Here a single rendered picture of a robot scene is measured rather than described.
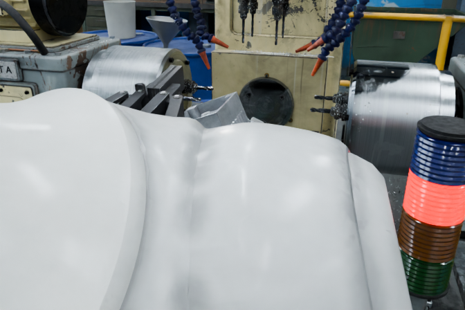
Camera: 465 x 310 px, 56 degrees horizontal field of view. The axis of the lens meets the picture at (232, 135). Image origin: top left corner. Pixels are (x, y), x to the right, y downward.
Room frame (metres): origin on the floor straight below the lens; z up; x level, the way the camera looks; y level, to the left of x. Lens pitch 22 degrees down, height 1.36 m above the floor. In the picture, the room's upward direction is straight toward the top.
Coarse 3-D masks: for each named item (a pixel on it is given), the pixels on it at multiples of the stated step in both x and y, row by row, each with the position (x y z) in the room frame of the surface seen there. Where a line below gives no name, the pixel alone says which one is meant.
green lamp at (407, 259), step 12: (408, 264) 0.38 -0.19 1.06; (420, 264) 0.37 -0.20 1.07; (432, 264) 0.37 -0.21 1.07; (444, 264) 0.37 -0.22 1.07; (408, 276) 0.38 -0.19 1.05; (420, 276) 0.37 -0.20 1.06; (432, 276) 0.37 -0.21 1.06; (444, 276) 0.37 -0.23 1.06; (408, 288) 0.38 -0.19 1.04; (420, 288) 0.37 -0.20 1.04; (432, 288) 0.37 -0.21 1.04; (444, 288) 0.37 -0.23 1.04
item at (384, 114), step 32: (384, 64) 0.91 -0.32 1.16; (416, 64) 0.90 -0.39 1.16; (320, 96) 1.01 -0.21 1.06; (352, 96) 0.85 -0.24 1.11; (384, 96) 0.83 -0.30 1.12; (416, 96) 0.82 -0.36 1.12; (448, 96) 0.82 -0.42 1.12; (352, 128) 0.82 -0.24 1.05; (384, 128) 0.81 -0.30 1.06; (416, 128) 0.79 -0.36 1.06; (384, 160) 0.81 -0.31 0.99
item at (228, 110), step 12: (228, 96) 0.73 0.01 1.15; (192, 108) 0.75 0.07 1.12; (204, 108) 0.76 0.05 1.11; (216, 108) 0.75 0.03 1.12; (228, 108) 0.68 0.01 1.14; (240, 108) 0.73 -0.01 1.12; (204, 120) 0.63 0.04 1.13; (216, 120) 0.63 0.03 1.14; (228, 120) 0.66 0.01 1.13; (240, 120) 0.70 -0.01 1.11
